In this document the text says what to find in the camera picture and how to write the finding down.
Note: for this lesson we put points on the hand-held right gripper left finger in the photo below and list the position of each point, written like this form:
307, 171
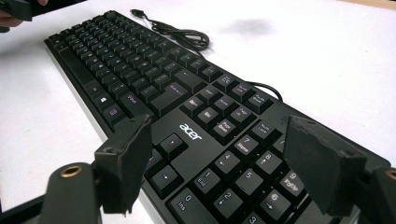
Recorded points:
124, 165

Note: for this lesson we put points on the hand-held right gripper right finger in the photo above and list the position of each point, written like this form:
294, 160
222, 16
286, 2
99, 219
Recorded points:
323, 168

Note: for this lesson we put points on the black computer keyboard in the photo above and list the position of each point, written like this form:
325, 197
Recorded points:
174, 124

